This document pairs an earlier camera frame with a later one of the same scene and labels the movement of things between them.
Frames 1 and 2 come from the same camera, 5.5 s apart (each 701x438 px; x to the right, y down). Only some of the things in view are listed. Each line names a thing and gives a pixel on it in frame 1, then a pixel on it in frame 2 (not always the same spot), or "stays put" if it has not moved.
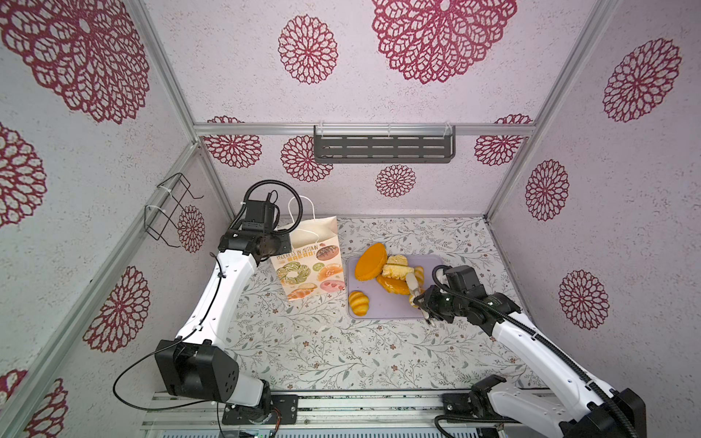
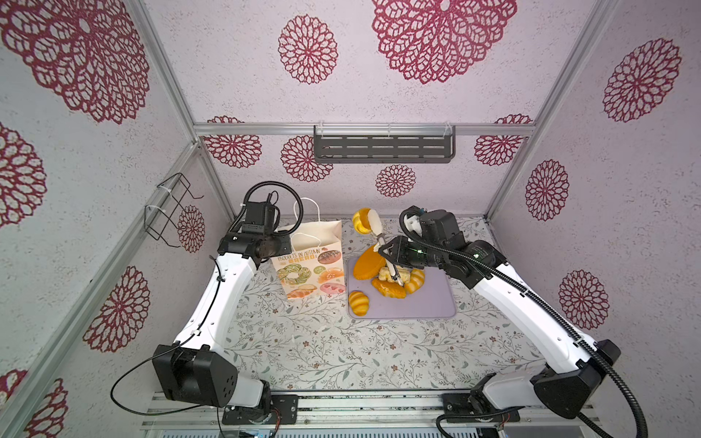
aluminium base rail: [319, 415] stays put
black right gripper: [426, 301] to [399, 245]
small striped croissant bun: [359, 303] stays put
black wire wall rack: [170, 196] stays put
